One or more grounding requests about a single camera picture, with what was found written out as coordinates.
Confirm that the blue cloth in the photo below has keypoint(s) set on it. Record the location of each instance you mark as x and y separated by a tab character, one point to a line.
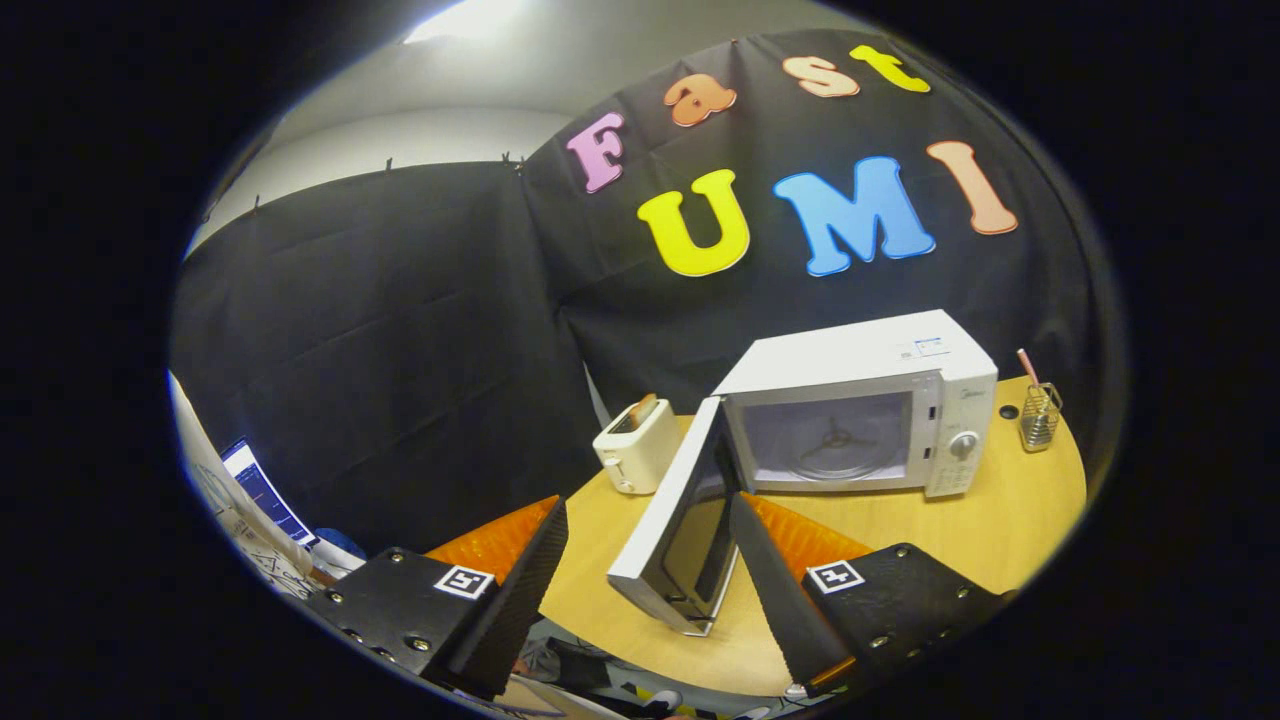
338	542

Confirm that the black backdrop cloth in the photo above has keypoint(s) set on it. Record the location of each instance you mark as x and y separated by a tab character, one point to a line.
400	330

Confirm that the brown toast slice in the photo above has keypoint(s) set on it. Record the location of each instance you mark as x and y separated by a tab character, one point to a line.
643	408

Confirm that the cream toaster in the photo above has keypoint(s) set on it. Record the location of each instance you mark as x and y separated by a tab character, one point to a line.
640	455

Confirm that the white sketched paper sheet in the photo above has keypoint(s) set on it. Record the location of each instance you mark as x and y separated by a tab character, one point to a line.
262	565

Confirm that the pink straw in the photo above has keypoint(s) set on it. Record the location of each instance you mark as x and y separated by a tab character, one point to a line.
1027	366

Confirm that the white microwave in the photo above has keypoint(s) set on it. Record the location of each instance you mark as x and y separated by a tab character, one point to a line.
850	365

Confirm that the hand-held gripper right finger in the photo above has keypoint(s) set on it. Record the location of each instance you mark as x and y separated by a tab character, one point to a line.
780	600

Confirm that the computer monitor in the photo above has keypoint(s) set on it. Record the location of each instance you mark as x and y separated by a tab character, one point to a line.
265	495

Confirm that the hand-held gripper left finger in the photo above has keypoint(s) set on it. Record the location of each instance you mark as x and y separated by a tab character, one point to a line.
515	600

